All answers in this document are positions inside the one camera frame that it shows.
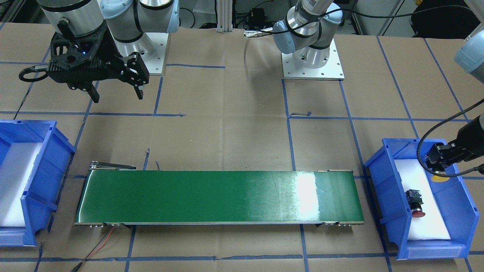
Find blue bin with buttons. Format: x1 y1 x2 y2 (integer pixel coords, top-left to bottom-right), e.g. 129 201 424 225
365 138 479 260

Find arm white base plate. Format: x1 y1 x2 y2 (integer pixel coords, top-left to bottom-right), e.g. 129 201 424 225
115 32 169 76
281 39 345 80

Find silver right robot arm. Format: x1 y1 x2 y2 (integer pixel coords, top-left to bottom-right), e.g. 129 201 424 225
29 0 180 103

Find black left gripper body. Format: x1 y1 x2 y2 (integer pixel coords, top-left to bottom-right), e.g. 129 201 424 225
444 117 484 167

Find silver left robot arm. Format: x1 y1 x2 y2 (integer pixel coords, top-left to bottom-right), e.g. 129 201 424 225
268 0 483 180

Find green conveyor belt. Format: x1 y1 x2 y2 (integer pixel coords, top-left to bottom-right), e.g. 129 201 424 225
74 168 365 226

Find blue empty bin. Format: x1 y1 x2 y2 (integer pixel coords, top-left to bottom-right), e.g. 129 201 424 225
0 119 75 247

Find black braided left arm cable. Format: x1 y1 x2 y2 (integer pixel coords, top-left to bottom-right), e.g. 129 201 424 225
416 99 484 179

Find black electronics box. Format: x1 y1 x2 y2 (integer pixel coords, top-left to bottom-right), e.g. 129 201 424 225
247 8 266 30

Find aluminium frame post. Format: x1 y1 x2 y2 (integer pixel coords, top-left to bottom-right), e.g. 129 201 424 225
215 0 234 33

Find red black conveyor wires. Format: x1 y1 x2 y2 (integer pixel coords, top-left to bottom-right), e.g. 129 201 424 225
70 226 118 272

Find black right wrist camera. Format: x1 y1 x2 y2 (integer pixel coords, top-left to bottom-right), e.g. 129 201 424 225
46 56 101 83

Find yellow push button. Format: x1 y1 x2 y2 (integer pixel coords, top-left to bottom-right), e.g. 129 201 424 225
431 171 449 182

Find red push button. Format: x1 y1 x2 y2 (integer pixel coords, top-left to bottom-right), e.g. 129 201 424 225
405 189 426 218

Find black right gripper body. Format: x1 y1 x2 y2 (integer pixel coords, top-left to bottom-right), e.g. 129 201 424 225
50 19 124 81

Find white foam pad target bin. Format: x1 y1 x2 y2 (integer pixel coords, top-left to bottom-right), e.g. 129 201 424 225
0 142 42 227

